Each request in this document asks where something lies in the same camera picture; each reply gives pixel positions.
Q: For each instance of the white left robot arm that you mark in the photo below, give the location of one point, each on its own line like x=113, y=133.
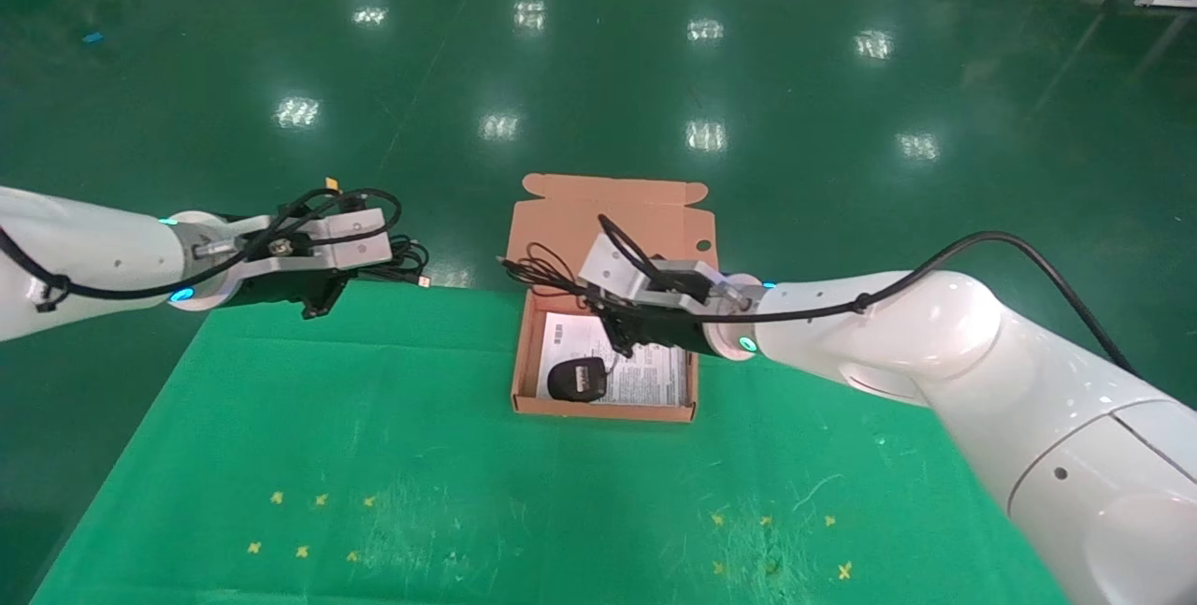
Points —
x=84, y=250

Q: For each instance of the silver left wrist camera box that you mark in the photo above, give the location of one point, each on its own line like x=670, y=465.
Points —
x=337, y=236

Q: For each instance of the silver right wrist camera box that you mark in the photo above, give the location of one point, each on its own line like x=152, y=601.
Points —
x=627, y=273

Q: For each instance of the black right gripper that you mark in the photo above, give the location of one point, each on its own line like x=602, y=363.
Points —
x=683, y=334

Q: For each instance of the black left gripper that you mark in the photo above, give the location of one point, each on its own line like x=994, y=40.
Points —
x=271, y=292

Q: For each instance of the white printed instruction sheet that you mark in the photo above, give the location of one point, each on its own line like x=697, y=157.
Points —
x=655, y=385

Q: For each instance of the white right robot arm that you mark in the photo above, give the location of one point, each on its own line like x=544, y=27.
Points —
x=982, y=371

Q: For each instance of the open brown cardboard box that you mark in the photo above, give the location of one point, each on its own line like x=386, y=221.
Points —
x=561, y=222

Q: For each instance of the green table cloth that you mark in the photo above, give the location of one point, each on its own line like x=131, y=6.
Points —
x=468, y=493

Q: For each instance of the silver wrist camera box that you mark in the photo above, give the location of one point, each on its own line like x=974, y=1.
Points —
x=627, y=273
x=337, y=236

